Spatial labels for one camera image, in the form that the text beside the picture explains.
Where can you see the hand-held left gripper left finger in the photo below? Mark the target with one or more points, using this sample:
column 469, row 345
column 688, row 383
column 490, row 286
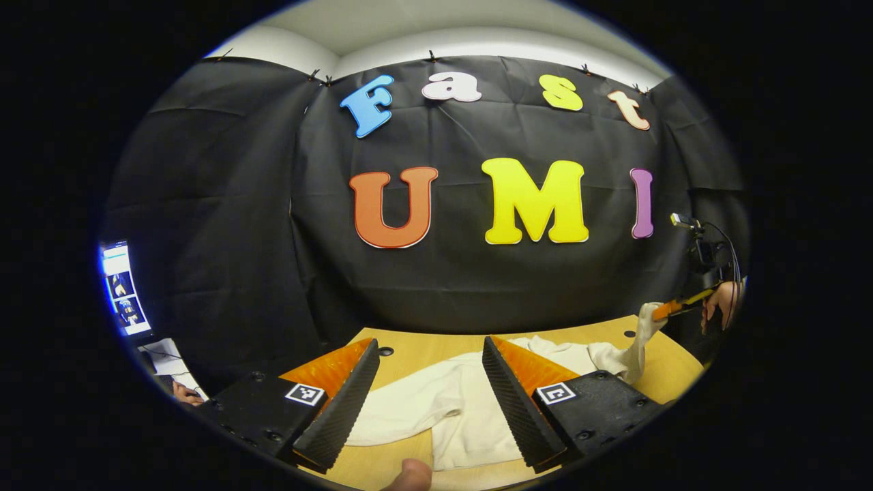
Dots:
column 341, row 416

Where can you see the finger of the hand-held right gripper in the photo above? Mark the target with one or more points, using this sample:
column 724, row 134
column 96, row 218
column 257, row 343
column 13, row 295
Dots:
column 672, row 309

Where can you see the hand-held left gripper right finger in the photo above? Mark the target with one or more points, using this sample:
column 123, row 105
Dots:
column 518, row 416

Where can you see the cream sweatshirt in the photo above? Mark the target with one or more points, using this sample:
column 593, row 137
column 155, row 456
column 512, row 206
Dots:
column 470, row 416

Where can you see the black backdrop cloth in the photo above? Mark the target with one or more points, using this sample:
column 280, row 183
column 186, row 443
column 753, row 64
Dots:
column 477, row 286

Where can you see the computer monitor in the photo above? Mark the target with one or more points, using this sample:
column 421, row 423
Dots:
column 123, row 286

